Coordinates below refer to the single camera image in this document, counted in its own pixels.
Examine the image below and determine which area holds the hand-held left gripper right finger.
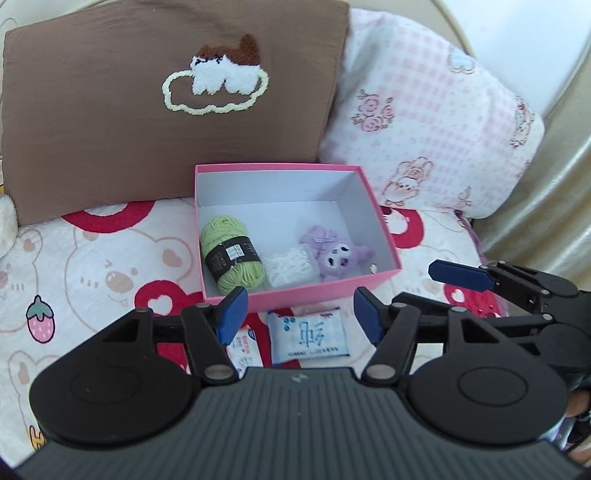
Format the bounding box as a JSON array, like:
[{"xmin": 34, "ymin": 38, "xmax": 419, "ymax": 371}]
[{"xmin": 353, "ymin": 286, "xmax": 497, "ymax": 387}]

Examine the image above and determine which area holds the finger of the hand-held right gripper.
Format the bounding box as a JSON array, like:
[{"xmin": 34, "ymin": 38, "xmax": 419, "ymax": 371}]
[{"xmin": 428, "ymin": 259, "xmax": 555, "ymax": 320}]

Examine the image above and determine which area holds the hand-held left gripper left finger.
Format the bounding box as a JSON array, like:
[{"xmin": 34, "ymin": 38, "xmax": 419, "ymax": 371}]
[{"xmin": 100, "ymin": 285, "xmax": 250, "ymax": 387}]

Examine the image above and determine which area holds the white tissue pack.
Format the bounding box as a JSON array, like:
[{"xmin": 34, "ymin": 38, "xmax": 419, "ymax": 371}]
[{"xmin": 225, "ymin": 324, "xmax": 264, "ymax": 370}]

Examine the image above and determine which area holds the blue tissue pack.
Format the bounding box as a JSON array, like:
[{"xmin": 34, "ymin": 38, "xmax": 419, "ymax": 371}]
[{"xmin": 266, "ymin": 307, "xmax": 350, "ymax": 367}]

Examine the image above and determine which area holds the green yarn ball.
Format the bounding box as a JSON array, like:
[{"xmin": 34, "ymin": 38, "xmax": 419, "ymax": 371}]
[{"xmin": 200, "ymin": 215, "xmax": 267, "ymax": 296}]

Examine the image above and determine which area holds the pink cardboard box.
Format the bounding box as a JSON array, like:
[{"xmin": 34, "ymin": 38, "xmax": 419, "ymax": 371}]
[{"xmin": 194, "ymin": 162, "xmax": 402, "ymax": 306}]

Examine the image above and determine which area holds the purple plush toy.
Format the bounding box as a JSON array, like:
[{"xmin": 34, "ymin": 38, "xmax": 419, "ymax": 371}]
[{"xmin": 299, "ymin": 224, "xmax": 375, "ymax": 282}]

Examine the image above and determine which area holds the gold fabric cover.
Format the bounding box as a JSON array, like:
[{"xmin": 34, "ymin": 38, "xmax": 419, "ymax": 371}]
[{"xmin": 475, "ymin": 28, "xmax": 591, "ymax": 296}]

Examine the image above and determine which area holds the bear printed blanket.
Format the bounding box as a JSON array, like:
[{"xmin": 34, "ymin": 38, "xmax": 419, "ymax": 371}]
[{"xmin": 0, "ymin": 196, "xmax": 509, "ymax": 467}]

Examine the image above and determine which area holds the pink floral pillow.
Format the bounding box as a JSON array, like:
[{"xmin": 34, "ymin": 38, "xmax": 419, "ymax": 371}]
[{"xmin": 318, "ymin": 7, "xmax": 546, "ymax": 220}]

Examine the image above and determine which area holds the brown embroidered pillow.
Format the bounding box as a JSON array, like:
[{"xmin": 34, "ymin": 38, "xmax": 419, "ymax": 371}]
[{"xmin": 0, "ymin": 0, "xmax": 350, "ymax": 227}]

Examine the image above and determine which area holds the white plush toy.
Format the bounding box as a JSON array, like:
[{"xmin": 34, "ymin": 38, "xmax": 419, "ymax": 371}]
[{"xmin": 0, "ymin": 194, "xmax": 19, "ymax": 259}]

